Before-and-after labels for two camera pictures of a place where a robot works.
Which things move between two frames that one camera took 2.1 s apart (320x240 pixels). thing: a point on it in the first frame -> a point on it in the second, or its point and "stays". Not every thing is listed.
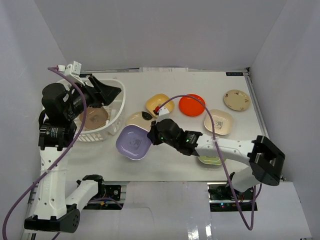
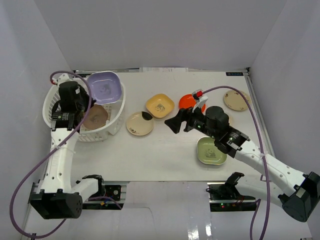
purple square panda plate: x=133 y=141 -> x=105 y=87
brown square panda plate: x=95 y=117 stays
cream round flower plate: x=137 y=118 stays
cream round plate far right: x=237 y=100 stays
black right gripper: x=153 y=134 -> x=183 y=115
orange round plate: x=191 y=106 stays
